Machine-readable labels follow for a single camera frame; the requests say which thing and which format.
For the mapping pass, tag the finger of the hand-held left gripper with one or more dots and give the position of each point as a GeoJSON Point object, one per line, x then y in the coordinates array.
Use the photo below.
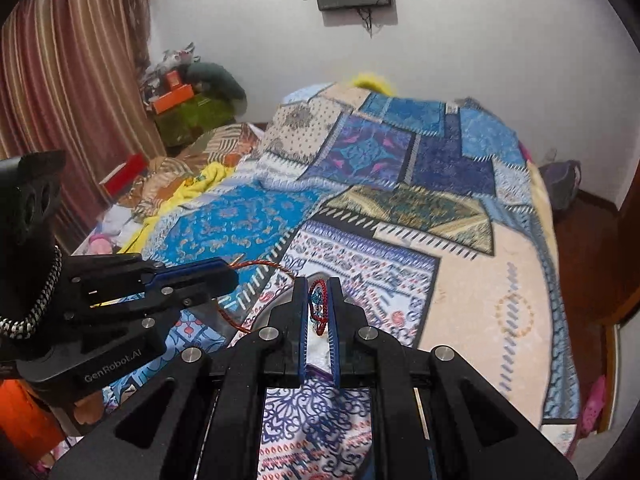
{"type": "Point", "coordinates": [200, 295]}
{"type": "Point", "coordinates": [190, 272]}

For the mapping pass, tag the pink toy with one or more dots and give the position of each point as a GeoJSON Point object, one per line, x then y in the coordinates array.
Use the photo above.
{"type": "Point", "coordinates": [100, 245]}

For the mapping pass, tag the red box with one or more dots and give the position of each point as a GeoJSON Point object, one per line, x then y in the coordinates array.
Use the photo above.
{"type": "Point", "coordinates": [125, 175]}

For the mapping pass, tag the green cloth-covered table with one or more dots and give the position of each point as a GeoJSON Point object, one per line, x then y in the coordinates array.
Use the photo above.
{"type": "Point", "coordinates": [190, 120]}

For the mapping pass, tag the yellow fluffy object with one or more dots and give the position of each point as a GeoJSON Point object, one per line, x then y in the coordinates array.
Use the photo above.
{"type": "Point", "coordinates": [372, 82]}

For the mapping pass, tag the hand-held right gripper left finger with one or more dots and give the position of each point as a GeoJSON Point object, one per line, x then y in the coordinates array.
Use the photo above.
{"type": "Point", "coordinates": [240, 410]}

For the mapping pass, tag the flat orange box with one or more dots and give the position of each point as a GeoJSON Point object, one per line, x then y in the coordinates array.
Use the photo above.
{"type": "Point", "coordinates": [172, 101]}

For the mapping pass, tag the purple heart-shaped jewelry box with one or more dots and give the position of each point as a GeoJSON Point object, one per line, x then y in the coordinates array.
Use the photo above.
{"type": "Point", "coordinates": [317, 357]}

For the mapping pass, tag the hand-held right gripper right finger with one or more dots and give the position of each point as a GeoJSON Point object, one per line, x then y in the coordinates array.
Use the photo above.
{"type": "Point", "coordinates": [400, 410]}

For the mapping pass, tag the pile of printed bags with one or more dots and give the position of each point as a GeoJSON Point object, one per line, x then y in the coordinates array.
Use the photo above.
{"type": "Point", "coordinates": [162, 62]}

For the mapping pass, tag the dark green cloth bundle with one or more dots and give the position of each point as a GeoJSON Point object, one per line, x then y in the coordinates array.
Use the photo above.
{"type": "Point", "coordinates": [217, 82]}

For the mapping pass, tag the striped brown curtain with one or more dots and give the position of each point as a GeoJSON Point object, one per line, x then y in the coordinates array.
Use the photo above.
{"type": "Point", "coordinates": [75, 85]}

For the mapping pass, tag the orange cloth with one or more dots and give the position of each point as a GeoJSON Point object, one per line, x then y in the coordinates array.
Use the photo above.
{"type": "Point", "coordinates": [25, 420]}

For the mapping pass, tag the blue patchwork blanket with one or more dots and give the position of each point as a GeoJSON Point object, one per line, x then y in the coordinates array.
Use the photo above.
{"type": "Point", "coordinates": [450, 285]}

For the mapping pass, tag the grey bag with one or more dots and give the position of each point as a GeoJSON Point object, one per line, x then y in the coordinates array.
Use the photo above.
{"type": "Point", "coordinates": [560, 185]}

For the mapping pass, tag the yellow blanket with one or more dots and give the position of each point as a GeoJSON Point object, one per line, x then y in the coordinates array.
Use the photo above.
{"type": "Point", "coordinates": [200, 182]}

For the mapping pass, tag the small orange box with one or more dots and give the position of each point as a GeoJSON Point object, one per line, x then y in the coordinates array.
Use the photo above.
{"type": "Point", "coordinates": [174, 80]}

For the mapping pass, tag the brown striped quilt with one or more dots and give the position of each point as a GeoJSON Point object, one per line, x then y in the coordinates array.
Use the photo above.
{"type": "Point", "coordinates": [225, 142]}

